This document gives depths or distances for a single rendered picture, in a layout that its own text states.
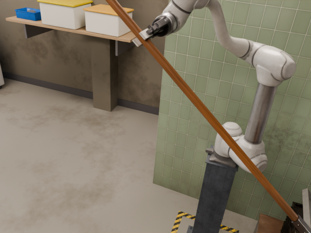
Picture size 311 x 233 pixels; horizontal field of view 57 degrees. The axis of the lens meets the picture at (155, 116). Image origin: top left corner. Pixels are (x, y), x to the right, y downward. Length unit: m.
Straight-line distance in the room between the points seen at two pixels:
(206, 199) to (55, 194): 1.61
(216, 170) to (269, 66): 0.85
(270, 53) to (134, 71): 2.97
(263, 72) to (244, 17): 0.75
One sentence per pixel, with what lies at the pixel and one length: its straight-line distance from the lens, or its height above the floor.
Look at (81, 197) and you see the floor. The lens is 3.10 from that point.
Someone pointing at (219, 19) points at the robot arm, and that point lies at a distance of 1.41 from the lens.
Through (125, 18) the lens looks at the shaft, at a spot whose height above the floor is 2.02.
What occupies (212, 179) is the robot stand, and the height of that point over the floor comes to 0.86.
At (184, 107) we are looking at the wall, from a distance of 2.56.
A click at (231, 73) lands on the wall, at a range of 2.34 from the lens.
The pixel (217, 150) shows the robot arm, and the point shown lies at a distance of 1.99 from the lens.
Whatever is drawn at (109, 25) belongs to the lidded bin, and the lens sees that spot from 3.51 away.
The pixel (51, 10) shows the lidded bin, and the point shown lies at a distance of 3.90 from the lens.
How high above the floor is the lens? 2.24
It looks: 31 degrees down
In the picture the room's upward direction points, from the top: 5 degrees clockwise
